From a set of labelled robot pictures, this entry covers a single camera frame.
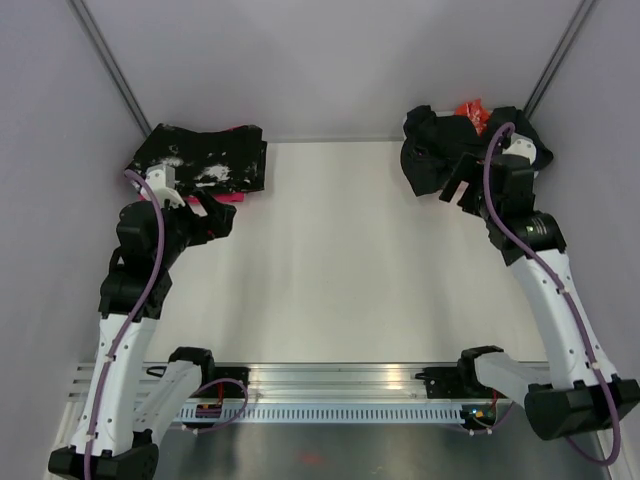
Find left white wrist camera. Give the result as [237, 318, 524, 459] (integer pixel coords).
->
[145, 164, 185, 208]

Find aluminium frame post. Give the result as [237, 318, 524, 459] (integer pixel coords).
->
[523, 0, 600, 118]
[67, 0, 152, 137]

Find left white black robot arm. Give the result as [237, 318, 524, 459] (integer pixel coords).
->
[48, 191, 236, 479]

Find left aluminium frame post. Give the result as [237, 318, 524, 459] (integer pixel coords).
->
[67, 0, 152, 137]

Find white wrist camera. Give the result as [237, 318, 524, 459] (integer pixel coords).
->
[499, 133, 537, 169]
[145, 164, 185, 208]

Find orange white garment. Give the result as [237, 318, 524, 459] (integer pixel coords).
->
[454, 98, 491, 136]

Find black mounting plate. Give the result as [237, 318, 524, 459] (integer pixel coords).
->
[203, 366, 250, 400]
[414, 366, 494, 400]

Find folded black white trousers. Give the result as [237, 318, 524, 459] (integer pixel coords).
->
[128, 123, 267, 196]

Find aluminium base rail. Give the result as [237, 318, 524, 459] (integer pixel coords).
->
[67, 362, 551, 401]

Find right aluminium frame post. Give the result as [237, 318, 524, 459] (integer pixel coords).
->
[523, 0, 600, 118]

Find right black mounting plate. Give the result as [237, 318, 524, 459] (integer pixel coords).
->
[414, 366, 494, 400]

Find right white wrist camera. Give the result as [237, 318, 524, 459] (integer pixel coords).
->
[499, 133, 537, 169]

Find slotted grey cable duct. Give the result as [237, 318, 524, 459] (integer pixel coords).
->
[175, 403, 464, 425]

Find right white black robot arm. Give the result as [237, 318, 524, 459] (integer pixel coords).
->
[440, 153, 639, 440]

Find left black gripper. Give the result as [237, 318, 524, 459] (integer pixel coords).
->
[154, 187, 235, 268]

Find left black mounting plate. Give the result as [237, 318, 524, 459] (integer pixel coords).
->
[203, 366, 250, 400]

